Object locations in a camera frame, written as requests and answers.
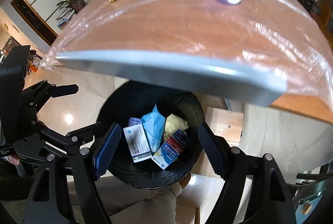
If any light blue crumpled wrapper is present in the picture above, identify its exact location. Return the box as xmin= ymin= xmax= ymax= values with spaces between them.
xmin=140 ymin=106 xmax=165 ymax=153

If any potted green plant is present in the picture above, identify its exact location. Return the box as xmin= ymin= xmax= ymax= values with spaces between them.
xmin=56 ymin=0 xmax=86 ymax=14

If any red white blue medicine box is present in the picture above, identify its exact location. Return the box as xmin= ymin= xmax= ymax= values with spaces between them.
xmin=152 ymin=130 xmax=189 ymax=170

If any person's left hand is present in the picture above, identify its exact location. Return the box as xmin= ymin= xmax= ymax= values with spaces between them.
xmin=9 ymin=155 xmax=21 ymax=167

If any black trash bin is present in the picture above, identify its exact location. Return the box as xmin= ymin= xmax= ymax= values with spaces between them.
xmin=97 ymin=81 xmax=204 ymax=190

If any stack of books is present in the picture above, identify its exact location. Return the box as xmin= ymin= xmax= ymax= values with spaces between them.
xmin=56 ymin=8 xmax=77 ymax=30

